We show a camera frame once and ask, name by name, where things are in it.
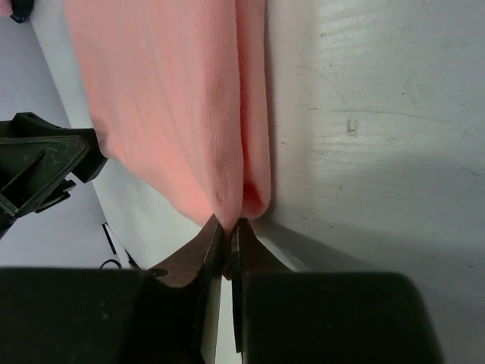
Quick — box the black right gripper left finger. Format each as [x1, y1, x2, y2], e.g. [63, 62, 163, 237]
[1, 218, 224, 363]

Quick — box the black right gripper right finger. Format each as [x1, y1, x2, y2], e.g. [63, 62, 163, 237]
[230, 219, 443, 363]

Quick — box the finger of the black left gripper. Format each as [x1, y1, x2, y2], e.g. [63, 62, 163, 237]
[1, 112, 107, 236]

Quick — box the salmon pink t-shirt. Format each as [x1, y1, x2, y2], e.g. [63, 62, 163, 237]
[64, 1, 271, 230]

